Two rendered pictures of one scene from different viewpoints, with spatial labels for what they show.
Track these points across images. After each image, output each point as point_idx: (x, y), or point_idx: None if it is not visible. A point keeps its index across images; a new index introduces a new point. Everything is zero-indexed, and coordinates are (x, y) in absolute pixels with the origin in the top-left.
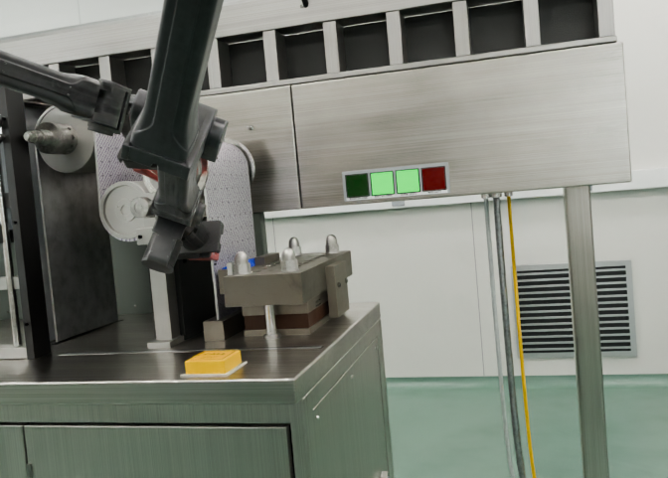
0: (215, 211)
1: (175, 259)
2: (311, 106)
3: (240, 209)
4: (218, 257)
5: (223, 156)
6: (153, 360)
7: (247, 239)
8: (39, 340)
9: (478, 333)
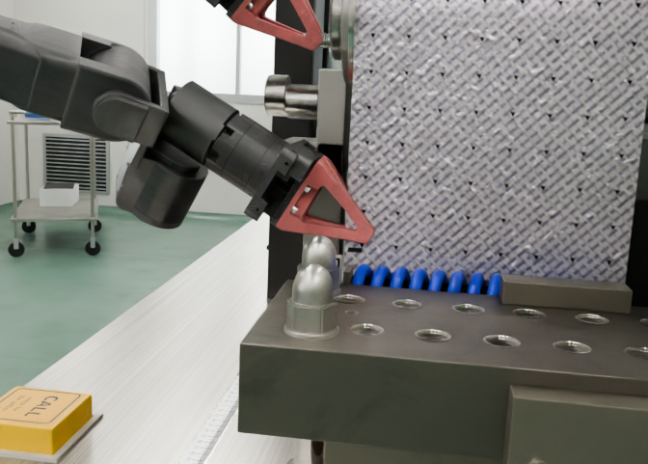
0: (390, 127)
1: (154, 204)
2: None
3: (550, 138)
4: (364, 237)
5: None
6: (180, 371)
7: (571, 223)
8: (280, 276)
9: None
